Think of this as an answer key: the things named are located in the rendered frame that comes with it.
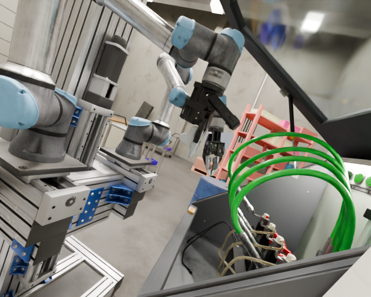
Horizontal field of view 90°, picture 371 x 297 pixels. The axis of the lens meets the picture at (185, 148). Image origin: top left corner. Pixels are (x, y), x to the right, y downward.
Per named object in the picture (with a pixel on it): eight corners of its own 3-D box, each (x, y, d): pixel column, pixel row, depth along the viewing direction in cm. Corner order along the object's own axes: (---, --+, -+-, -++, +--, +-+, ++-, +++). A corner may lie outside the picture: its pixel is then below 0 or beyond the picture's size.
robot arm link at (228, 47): (215, 34, 56) (240, 46, 57) (201, 69, 56) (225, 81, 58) (224, 20, 48) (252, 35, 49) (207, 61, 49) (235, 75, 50)
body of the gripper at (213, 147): (206, 154, 78) (209, 126, 79) (203, 154, 87) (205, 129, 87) (224, 156, 79) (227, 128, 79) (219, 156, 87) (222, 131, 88)
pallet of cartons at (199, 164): (227, 181, 767) (235, 162, 760) (223, 185, 661) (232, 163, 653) (195, 166, 813) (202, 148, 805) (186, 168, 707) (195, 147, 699)
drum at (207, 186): (218, 234, 289) (238, 188, 282) (205, 246, 244) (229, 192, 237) (191, 216, 314) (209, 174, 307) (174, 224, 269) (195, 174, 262)
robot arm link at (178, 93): (158, 40, 104) (184, 89, 75) (173, 51, 111) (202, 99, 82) (147, 58, 110) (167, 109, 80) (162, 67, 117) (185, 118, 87)
